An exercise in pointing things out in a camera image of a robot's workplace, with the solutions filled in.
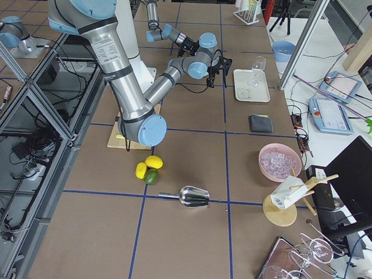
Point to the aluminium frame post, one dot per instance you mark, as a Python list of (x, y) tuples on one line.
[(304, 38)]

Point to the green lime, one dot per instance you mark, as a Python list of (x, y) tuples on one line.
[(151, 176)]

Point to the blue teach pendant tablet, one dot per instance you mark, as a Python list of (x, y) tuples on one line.
[(329, 117)]

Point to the dark grey folded cloth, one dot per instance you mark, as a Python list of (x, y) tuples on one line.
[(260, 124)]

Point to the black tripod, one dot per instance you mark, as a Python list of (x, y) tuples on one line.
[(285, 15)]

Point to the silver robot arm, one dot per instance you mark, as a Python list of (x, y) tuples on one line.
[(110, 37), (167, 32)]

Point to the yellow lemon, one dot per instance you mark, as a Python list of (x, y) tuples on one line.
[(140, 170), (154, 162)]

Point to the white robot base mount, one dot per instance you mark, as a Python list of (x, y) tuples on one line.
[(142, 67)]

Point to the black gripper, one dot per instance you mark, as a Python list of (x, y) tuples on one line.
[(188, 43), (222, 65)]

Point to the pink bowl of ice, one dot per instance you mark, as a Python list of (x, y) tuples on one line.
[(278, 161)]

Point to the upturned wine glasses rack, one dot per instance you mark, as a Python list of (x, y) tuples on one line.
[(310, 258)]

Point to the red cylinder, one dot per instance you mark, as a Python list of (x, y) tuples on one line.
[(268, 10)]

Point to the white wire cup rack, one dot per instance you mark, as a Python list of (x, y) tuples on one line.
[(247, 11)]

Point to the clear wine glass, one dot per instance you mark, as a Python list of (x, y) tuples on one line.
[(258, 67)]

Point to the wooden stand with carton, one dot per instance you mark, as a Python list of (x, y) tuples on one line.
[(279, 207)]

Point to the beige bear serving tray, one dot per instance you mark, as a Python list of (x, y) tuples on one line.
[(245, 93)]

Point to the metal rod with green tip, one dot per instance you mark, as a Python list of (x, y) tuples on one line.
[(366, 119)]

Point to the black monitor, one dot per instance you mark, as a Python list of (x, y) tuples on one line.
[(353, 186)]

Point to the blue bowl with fork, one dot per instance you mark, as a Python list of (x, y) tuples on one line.
[(283, 50)]

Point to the wooden cutting board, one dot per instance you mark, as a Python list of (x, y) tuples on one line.
[(148, 129)]

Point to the shiny metal ice scoop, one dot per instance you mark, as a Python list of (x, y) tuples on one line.
[(190, 196)]

